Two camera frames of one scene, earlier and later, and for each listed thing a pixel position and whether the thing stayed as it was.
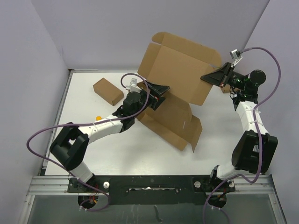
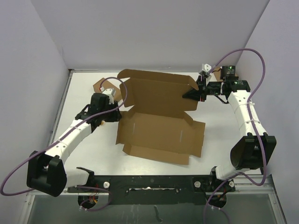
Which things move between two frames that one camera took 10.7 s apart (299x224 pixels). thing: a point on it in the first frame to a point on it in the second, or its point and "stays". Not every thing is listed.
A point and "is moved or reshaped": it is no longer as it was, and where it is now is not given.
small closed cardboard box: [108, 91] stays
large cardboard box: [179, 64] is moved or reshaped
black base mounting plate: [154, 190] stays
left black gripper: [158, 91] to [115, 116]
